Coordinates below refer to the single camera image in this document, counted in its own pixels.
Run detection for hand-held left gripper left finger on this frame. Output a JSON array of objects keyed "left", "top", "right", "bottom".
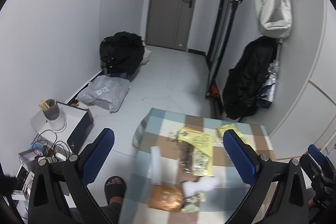
[{"left": 28, "top": 128, "right": 115, "bottom": 224}]

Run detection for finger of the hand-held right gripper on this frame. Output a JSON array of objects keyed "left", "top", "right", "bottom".
[{"left": 308, "top": 144, "right": 328, "bottom": 165}]

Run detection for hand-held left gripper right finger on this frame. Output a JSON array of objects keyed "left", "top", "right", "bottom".
[{"left": 223, "top": 130, "right": 309, "bottom": 224}]

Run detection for white tissue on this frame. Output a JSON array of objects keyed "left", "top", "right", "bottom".
[{"left": 181, "top": 177, "right": 223, "bottom": 197}]

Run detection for orange snack packet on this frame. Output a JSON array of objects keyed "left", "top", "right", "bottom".
[{"left": 148, "top": 185, "right": 184, "bottom": 212}]

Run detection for yellow plastic packet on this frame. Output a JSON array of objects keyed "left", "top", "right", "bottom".
[
  {"left": 176, "top": 127, "right": 214, "bottom": 178},
  {"left": 217, "top": 123, "right": 246, "bottom": 146}
]

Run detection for black slipper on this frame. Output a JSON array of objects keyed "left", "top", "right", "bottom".
[{"left": 104, "top": 176, "right": 127, "bottom": 205}]

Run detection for white cylindrical container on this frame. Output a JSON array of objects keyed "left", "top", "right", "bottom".
[{"left": 46, "top": 109, "right": 67, "bottom": 132}]

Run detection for grey plastic mailer bag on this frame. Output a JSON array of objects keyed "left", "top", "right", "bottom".
[{"left": 77, "top": 75, "right": 131, "bottom": 113}]

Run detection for crumpled green printed wrapper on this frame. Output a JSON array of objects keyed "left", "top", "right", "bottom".
[{"left": 181, "top": 193, "right": 206, "bottom": 212}]

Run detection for grey cup with chopsticks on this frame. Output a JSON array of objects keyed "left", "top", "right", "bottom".
[{"left": 39, "top": 99, "right": 59, "bottom": 119}]

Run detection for small orange object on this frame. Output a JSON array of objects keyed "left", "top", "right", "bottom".
[{"left": 207, "top": 86, "right": 219, "bottom": 99}]

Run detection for checkered tablecloth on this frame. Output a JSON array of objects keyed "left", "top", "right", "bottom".
[{"left": 121, "top": 108, "right": 271, "bottom": 224}]

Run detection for black hanging jacket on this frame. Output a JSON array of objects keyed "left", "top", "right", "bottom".
[{"left": 223, "top": 36, "right": 282, "bottom": 120}]

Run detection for silver folded umbrella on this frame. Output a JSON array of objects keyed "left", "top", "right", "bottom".
[{"left": 256, "top": 60, "right": 279, "bottom": 109}]

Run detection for white wardrobe with wood trim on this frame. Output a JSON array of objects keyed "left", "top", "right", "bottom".
[{"left": 269, "top": 0, "right": 336, "bottom": 161}]

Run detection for black clothes pile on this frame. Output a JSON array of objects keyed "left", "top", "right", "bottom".
[{"left": 99, "top": 32, "right": 145, "bottom": 75}]

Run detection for beige bag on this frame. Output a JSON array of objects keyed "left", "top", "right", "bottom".
[{"left": 139, "top": 40, "right": 152, "bottom": 66}]

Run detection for black framed door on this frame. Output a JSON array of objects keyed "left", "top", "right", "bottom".
[{"left": 205, "top": 0, "right": 243, "bottom": 98}]

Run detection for grey door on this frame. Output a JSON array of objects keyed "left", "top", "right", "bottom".
[{"left": 145, "top": 0, "right": 203, "bottom": 51}]

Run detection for white box with cables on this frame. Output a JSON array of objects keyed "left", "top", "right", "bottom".
[{"left": 54, "top": 102, "right": 94, "bottom": 155}]

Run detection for black cables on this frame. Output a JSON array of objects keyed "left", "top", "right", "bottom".
[{"left": 37, "top": 130, "right": 72, "bottom": 161}]

